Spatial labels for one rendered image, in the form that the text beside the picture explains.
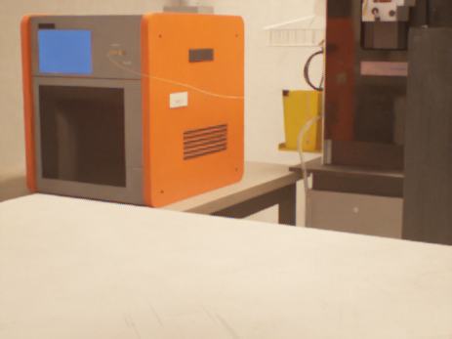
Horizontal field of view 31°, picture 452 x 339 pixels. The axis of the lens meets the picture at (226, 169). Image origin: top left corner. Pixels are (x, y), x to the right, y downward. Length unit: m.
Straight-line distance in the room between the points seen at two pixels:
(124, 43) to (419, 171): 0.82
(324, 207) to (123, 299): 1.60
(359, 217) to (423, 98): 0.99
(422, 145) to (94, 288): 0.68
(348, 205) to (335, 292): 1.53
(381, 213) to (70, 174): 0.78
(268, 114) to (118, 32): 1.83
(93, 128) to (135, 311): 1.31
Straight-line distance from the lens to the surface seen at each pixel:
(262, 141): 3.61
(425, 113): 1.21
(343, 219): 2.18
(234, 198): 2.00
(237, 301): 0.61
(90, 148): 1.90
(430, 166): 1.21
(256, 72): 3.60
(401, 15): 2.09
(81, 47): 1.89
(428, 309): 0.62
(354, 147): 2.24
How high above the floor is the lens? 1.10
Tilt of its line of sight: 10 degrees down
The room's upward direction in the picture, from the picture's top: straight up
